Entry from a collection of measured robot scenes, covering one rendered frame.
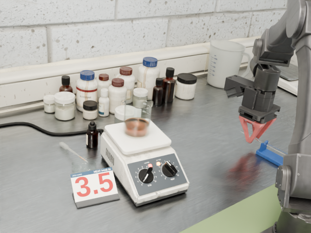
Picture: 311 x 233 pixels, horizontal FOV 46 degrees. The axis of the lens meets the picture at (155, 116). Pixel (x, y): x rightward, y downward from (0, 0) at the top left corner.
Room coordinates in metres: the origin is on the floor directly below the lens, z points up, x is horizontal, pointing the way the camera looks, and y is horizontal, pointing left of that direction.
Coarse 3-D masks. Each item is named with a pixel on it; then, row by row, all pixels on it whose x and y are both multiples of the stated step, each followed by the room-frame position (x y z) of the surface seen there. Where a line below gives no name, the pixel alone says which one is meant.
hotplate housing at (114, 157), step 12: (108, 144) 0.69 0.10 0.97; (108, 156) 0.69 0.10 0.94; (120, 156) 0.65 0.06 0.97; (132, 156) 0.65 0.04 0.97; (144, 156) 0.66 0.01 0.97; (156, 156) 0.67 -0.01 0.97; (120, 168) 0.64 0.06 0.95; (120, 180) 0.63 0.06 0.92; (132, 180) 0.60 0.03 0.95; (132, 192) 0.58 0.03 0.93; (156, 192) 0.60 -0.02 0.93; (168, 192) 0.61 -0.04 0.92; (180, 192) 0.63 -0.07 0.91
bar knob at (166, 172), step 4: (164, 164) 0.65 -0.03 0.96; (168, 164) 0.64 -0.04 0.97; (164, 168) 0.64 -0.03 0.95; (168, 168) 0.64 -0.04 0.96; (172, 168) 0.64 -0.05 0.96; (164, 172) 0.63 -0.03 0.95; (168, 172) 0.64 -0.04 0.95; (172, 172) 0.63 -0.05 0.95; (176, 172) 0.63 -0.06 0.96; (168, 176) 0.63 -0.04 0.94; (172, 176) 0.63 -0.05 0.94
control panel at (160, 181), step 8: (144, 160) 0.65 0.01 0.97; (152, 160) 0.65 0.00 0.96; (160, 160) 0.66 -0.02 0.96; (168, 160) 0.67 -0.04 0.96; (176, 160) 0.67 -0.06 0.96; (136, 168) 0.62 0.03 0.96; (144, 168) 0.63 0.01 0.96; (160, 168) 0.64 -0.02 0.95; (176, 168) 0.66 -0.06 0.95; (136, 176) 0.61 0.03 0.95; (160, 176) 0.63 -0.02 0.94; (176, 176) 0.64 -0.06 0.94; (184, 176) 0.64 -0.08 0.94; (136, 184) 0.59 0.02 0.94; (144, 184) 0.60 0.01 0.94; (152, 184) 0.60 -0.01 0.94; (160, 184) 0.61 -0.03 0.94; (168, 184) 0.62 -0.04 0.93; (176, 184) 0.62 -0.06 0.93; (144, 192) 0.58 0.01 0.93
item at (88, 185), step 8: (80, 176) 0.61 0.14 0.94; (88, 176) 0.61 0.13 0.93; (96, 176) 0.62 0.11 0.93; (104, 176) 0.62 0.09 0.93; (112, 176) 0.63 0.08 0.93; (80, 184) 0.59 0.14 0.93; (88, 184) 0.60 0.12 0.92; (96, 184) 0.60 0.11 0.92; (104, 184) 0.61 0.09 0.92; (112, 184) 0.62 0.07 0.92; (80, 192) 0.58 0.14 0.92; (88, 192) 0.59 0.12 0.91; (96, 192) 0.59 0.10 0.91; (104, 192) 0.60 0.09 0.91
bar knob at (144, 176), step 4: (148, 168) 0.62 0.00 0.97; (152, 168) 0.62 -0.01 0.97; (140, 172) 0.62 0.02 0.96; (144, 172) 0.62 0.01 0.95; (148, 172) 0.61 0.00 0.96; (140, 176) 0.61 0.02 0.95; (144, 176) 0.60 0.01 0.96; (148, 176) 0.60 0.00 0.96; (152, 176) 0.62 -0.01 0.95; (144, 180) 0.60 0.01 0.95; (148, 180) 0.61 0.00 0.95
